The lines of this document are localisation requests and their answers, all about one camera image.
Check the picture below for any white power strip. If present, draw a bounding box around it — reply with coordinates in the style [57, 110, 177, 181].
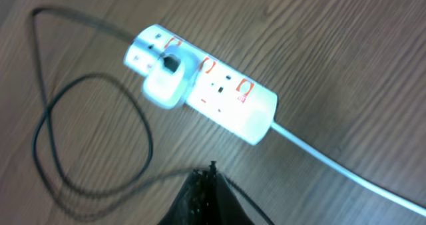
[124, 25, 278, 146]

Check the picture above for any white charger adapter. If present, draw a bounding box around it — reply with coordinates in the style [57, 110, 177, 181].
[142, 47, 200, 110]

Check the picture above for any white power strip cord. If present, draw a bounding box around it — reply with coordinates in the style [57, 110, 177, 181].
[270, 120, 426, 218]

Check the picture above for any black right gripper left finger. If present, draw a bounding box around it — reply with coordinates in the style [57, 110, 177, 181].
[158, 170, 208, 225]

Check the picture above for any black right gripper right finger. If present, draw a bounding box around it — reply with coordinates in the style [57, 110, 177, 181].
[206, 161, 254, 225]

